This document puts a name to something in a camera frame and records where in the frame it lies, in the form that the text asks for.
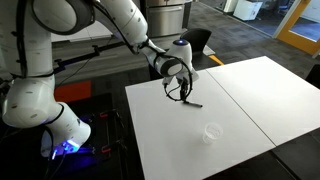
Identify black camera boom pole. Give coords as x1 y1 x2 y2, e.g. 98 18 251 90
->
52 40 134 75

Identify white storage box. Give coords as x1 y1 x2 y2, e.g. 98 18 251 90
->
232 0 264 22

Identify black marker pen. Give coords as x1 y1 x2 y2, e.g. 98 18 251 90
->
182 99 204 109

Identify clear plastic cup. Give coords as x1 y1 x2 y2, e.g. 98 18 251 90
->
201 121 224 146

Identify stainless steel refrigerator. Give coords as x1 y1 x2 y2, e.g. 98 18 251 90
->
139 0 194 38

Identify white wall cabinets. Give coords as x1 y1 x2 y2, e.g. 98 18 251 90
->
50 20 114 43

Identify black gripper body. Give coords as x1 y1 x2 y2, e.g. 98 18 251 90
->
178 76 192 94

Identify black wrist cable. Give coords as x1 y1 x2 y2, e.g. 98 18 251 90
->
162 54 195 103

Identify white appliance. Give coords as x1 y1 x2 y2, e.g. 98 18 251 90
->
222 0 240 14

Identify yellow door frame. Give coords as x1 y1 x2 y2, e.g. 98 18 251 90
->
272 0 320 57

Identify black robot mounting stand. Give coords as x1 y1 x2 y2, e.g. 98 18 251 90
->
66 92 131 180

